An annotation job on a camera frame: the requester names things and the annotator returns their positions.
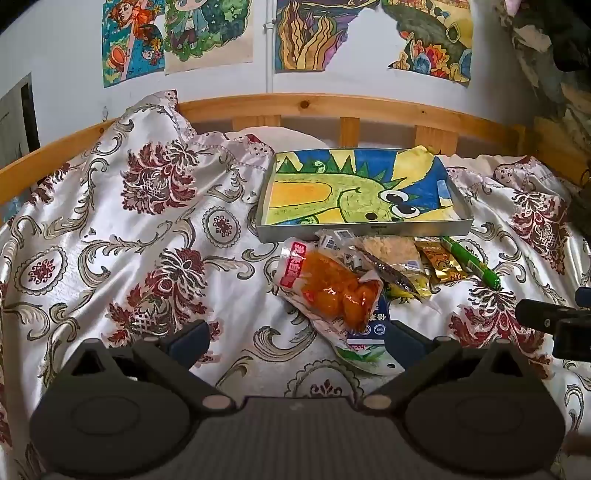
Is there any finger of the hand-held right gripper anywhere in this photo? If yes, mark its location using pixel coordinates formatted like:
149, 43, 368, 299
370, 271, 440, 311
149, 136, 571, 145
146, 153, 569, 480
515, 299, 580, 332

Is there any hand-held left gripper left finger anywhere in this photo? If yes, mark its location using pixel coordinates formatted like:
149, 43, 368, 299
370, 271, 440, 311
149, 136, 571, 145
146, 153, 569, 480
69, 320, 236, 413

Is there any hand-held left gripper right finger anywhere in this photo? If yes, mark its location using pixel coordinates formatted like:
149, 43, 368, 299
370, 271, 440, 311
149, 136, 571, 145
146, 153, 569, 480
362, 322, 527, 411

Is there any dark blue stick packet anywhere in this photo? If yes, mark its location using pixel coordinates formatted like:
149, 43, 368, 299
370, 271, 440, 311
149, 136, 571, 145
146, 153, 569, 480
348, 295, 393, 354

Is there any white green snack packet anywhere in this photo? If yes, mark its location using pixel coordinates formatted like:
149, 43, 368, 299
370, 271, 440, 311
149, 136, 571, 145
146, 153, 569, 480
309, 305, 402, 377

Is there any dark brown snack packet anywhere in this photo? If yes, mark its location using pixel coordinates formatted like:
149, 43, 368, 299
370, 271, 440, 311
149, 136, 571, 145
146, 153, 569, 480
353, 247, 411, 291

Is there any green stick packet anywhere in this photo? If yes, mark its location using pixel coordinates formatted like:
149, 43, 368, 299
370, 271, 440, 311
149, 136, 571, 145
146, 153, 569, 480
438, 235, 502, 291

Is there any gold snack packet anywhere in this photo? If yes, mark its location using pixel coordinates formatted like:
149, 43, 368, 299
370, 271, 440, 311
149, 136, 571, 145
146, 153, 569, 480
414, 237, 469, 283

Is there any clear packet of orange pieces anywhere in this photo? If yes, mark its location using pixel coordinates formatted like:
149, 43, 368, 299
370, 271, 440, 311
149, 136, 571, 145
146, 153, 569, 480
276, 237, 384, 333

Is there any rice cracker packet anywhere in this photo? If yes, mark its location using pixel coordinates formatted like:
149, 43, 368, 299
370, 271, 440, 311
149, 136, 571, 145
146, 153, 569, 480
360, 236, 423, 278

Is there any metal tray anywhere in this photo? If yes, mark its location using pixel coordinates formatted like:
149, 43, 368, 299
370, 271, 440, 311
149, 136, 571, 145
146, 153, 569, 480
256, 147, 475, 244

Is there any floral satin blanket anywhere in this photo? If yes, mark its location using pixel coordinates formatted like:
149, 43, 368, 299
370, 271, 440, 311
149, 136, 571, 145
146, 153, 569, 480
0, 90, 591, 480

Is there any white pillow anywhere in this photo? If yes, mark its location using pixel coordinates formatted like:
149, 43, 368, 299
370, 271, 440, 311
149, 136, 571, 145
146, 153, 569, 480
226, 126, 333, 153

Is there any hanging dark clothing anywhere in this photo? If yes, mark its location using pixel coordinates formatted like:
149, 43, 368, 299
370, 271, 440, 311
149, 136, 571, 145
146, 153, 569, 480
496, 0, 591, 134

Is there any grey wall panel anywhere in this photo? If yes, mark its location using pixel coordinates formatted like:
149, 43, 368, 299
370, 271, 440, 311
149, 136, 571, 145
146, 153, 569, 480
0, 71, 41, 160

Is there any torn dark green wall drawing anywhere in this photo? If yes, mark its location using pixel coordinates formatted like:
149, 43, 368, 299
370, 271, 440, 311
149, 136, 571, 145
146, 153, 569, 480
381, 0, 474, 88

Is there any white wall pipe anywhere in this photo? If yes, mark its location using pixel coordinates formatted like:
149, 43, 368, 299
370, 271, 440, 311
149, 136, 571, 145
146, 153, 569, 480
265, 0, 278, 95

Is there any cartoon girl wall drawing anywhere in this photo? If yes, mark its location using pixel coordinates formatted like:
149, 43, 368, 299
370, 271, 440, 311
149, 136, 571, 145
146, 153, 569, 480
102, 0, 166, 88

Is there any green-haired child wall drawing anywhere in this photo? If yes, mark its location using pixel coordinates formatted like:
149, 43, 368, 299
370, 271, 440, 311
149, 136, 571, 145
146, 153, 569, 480
163, 0, 254, 75

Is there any torn purple swirl wall drawing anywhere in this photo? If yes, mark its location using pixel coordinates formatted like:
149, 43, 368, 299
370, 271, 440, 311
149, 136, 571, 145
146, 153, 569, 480
274, 0, 384, 72

